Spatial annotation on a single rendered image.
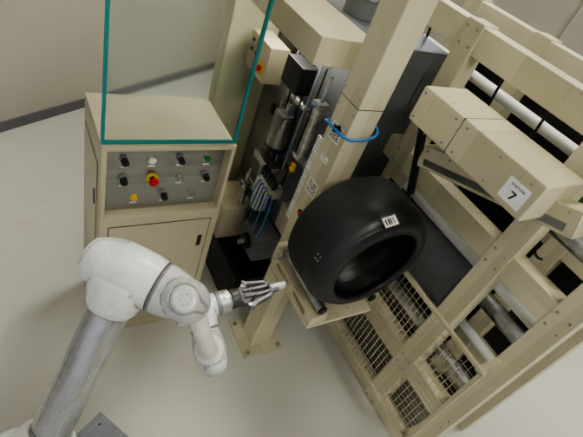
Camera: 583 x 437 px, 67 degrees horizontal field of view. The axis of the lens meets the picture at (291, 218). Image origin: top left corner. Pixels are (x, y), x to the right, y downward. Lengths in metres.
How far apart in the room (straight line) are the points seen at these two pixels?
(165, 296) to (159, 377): 1.59
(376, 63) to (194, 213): 1.08
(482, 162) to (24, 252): 2.59
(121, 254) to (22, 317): 1.78
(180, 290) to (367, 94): 1.01
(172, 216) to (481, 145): 1.34
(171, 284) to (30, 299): 1.91
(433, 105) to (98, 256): 1.29
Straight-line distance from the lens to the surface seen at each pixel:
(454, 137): 1.73
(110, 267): 1.09
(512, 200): 1.60
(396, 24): 1.61
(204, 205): 2.17
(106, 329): 1.16
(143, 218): 2.07
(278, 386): 2.72
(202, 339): 1.44
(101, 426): 1.80
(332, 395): 2.82
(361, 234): 1.59
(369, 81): 1.67
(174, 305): 1.03
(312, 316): 1.92
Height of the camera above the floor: 2.32
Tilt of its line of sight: 39 degrees down
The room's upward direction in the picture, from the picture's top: 23 degrees clockwise
